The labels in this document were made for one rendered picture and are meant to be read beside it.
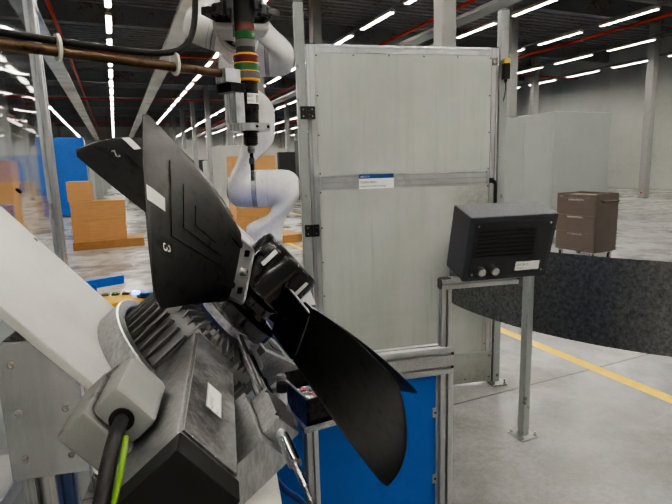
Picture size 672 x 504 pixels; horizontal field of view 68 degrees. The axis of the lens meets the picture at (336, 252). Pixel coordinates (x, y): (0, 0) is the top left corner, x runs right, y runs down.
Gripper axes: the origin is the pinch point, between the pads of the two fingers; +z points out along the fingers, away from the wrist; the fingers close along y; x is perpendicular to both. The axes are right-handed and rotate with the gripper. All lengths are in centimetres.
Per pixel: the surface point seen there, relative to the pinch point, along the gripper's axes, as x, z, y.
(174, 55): -10.2, 8.2, 10.9
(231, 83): -13.6, 4.5, 2.6
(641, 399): -164, -135, -220
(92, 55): -11.9, 15.6, 20.7
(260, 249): -39.8, 12.7, -0.1
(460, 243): -49, -35, -57
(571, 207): -94, -520, -463
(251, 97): -15.5, 1.9, -0.6
